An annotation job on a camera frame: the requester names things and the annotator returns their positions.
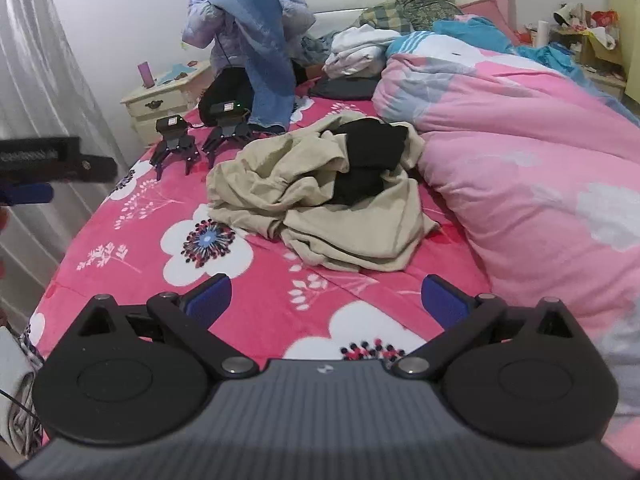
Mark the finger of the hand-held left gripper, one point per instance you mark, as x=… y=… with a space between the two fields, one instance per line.
x=97 y=170
x=30 y=194

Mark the pink pillow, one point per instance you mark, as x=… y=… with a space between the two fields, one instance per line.
x=492 y=17
x=525 y=160

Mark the turquoise striped blanket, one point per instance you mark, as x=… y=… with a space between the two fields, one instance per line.
x=480 y=27

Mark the red yellow bag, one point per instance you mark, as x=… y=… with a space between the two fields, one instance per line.
x=605 y=20

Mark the white paper roll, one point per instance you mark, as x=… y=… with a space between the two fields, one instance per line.
x=542 y=35

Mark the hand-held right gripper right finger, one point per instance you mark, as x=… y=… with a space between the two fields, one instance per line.
x=442 y=302

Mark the beige garment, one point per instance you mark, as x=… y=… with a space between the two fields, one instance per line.
x=360 y=235

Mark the black garment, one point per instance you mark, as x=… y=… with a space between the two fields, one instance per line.
x=370 y=155

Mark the small blue cloth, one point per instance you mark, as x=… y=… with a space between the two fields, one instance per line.
x=172 y=72

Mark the white cloth bag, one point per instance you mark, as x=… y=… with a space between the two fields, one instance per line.
x=15 y=370

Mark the pink floral blanket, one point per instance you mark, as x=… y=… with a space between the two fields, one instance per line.
x=150 y=260

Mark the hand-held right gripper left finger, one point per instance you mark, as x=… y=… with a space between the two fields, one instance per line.
x=212 y=300

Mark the white folded clothes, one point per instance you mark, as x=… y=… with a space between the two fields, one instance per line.
x=360 y=50

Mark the grey curtain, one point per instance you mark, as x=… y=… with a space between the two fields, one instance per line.
x=30 y=60

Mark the blue jeans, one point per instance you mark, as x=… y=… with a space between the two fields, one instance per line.
x=265 y=60

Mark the cardboard box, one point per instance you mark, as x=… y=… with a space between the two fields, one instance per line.
x=597 y=50

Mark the dark cloth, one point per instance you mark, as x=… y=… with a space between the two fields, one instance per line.
x=345 y=89

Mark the plaid cloth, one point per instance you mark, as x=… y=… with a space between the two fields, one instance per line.
x=385 y=17

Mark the purple cup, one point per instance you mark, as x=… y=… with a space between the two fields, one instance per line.
x=147 y=75

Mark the yellow wardrobe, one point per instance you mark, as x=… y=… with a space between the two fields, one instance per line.
x=627 y=10

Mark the cream nightstand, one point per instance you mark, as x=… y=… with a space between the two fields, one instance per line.
x=155 y=105
x=605 y=82

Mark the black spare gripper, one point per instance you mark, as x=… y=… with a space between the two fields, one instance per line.
x=227 y=115
x=172 y=132

